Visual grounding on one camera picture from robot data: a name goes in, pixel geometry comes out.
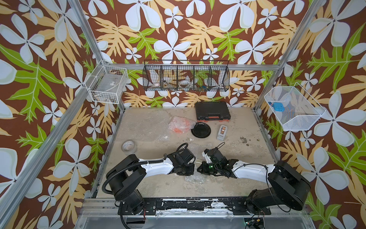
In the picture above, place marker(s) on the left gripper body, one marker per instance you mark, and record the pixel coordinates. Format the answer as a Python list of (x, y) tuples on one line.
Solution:
[(187, 169)]

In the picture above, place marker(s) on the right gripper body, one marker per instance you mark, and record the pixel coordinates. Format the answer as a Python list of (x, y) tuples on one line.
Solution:
[(209, 168)]

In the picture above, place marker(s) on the orange plastic plate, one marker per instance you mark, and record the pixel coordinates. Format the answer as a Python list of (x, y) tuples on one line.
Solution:
[(180, 126)]

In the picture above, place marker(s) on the clear bubble wrap sheet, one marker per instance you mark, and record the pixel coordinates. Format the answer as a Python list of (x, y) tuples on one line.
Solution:
[(180, 124)]

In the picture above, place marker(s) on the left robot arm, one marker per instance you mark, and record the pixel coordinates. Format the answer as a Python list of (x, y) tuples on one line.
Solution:
[(122, 181)]

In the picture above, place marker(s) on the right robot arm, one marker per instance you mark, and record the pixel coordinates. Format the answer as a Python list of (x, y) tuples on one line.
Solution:
[(285, 186)]

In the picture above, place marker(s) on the black dinner plate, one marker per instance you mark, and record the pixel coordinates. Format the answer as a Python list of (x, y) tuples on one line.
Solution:
[(201, 130)]

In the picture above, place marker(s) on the grey tape dispenser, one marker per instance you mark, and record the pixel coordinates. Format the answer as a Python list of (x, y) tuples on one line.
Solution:
[(222, 132)]

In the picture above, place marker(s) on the black tool case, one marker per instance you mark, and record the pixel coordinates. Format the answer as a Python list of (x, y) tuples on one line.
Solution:
[(206, 111)]

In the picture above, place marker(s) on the clear tape roll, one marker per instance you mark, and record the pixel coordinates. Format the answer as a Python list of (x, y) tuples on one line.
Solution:
[(129, 147)]

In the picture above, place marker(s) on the blue small object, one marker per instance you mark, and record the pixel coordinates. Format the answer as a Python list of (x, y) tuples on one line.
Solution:
[(278, 107)]

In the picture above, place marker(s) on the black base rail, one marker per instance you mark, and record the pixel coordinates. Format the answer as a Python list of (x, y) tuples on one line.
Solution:
[(151, 206)]

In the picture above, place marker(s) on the black wire basket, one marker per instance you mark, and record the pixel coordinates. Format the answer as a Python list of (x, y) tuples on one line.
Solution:
[(186, 75)]

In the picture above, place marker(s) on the white wire basket right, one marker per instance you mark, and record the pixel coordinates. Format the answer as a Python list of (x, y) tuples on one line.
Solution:
[(302, 111)]

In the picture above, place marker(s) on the white wire basket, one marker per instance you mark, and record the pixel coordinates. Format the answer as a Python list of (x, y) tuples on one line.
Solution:
[(302, 111), (106, 83)]

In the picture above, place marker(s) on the white wire basket left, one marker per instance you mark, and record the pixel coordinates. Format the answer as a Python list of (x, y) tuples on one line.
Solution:
[(106, 83)]

